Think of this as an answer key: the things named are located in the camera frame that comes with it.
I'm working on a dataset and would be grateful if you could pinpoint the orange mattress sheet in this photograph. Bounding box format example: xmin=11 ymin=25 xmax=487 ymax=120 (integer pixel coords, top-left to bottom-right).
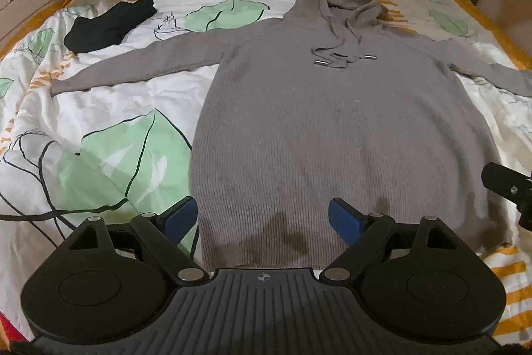
xmin=0 ymin=0 xmax=532 ymax=71

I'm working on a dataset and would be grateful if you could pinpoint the grey knit hoodie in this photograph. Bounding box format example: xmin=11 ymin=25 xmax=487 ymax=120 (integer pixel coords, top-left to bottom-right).
xmin=51 ymin=0 xmax=532 ymax=270

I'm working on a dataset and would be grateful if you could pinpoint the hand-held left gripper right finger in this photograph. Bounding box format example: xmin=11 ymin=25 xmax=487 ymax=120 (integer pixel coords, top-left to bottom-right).
xmin=319 ymin=197 xmax=460 ymax=284

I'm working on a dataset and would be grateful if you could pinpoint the black folded cloth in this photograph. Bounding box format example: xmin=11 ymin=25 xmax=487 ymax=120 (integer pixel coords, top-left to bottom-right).
xmin=64 ymin=0 xmax=158 ymax=53

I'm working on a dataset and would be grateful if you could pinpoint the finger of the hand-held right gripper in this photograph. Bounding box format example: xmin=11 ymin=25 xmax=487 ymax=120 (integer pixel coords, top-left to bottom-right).
xmin=482 ymin=162 xmax=532 ymax=206

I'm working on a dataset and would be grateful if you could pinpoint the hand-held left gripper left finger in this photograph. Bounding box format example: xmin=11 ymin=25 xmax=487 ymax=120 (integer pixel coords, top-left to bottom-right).
xmin=67 ymin=196 xmax=209 ymax=284

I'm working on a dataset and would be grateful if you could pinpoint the leaf print bed cover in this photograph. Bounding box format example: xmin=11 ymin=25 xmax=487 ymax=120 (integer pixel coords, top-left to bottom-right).
xmin=0 ymin=0 xmax=532 ymax=347

